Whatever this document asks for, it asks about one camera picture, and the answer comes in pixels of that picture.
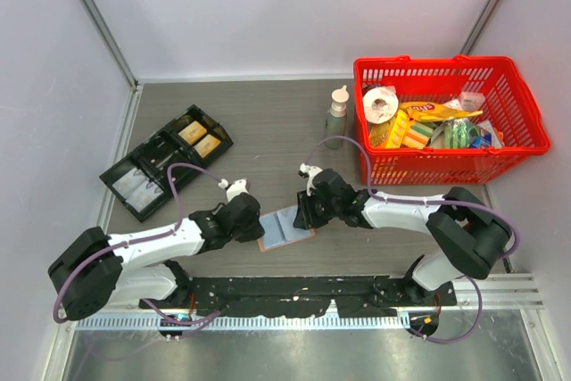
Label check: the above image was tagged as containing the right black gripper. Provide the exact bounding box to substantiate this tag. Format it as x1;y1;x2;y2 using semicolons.
294;187;341;230

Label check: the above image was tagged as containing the pink card holder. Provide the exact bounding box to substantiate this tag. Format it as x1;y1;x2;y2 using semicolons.
258;206;315;252

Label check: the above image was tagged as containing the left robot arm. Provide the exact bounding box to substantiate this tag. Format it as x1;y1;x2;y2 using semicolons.
48;192;263;324

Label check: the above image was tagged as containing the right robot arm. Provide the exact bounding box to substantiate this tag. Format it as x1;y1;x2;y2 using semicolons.
294;164;512;305

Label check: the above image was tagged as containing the gold card stack lower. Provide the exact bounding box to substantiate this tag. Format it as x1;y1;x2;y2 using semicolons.
194;134;221;159

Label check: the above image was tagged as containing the gold card stack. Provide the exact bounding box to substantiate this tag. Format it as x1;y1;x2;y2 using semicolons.
178;120;207;145
194;134;221;159

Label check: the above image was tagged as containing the silver card stack lower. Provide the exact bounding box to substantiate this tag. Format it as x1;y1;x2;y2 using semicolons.
126;183;163;212

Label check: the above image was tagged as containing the silver card stack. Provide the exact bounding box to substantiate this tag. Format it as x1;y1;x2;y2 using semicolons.
126;183;163;212
112;168;147;199

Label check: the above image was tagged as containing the gold card stack upper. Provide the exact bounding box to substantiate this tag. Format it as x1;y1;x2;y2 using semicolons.
178;120;207;145

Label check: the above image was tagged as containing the black card organizer tray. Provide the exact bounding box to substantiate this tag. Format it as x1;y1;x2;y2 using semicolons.
100;104;234;222

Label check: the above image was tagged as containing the silver card stack upper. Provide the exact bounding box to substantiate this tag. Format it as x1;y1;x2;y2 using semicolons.
112;168;147;199

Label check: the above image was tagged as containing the green pump bottle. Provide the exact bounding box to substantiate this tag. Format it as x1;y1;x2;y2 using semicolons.
325;85;350;150

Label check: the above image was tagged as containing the yellow green sponge pack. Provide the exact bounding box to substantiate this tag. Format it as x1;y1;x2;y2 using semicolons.
382;110;434;149

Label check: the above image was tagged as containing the toilet paper roll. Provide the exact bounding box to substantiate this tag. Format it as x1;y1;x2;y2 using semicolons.
362;86;400;125

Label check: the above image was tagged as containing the yellow chips bag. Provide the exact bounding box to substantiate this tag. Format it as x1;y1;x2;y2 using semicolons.
400;102;483;122

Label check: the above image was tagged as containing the green packaged item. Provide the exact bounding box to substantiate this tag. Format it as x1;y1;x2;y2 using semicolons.
443;119;471;149

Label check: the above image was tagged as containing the blue packaged item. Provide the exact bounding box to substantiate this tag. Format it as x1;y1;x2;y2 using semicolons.
468;128;503;149

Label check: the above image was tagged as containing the white small packet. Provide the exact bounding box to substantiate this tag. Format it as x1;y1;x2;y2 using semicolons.
458;91;485;112

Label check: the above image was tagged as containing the red shopping basket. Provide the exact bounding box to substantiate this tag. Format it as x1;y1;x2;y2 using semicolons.
353;55;550;186

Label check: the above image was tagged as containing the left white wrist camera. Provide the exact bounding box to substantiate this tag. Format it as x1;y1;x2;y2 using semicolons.
218;178;249;202

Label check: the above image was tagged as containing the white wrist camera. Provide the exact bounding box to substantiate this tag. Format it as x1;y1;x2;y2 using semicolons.
298;163;322;196
218;178;249;202

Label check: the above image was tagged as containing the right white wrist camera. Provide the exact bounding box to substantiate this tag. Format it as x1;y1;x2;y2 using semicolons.
298;163;322;196

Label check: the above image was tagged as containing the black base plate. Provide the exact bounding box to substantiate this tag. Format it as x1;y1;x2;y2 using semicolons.
154;276;457;319

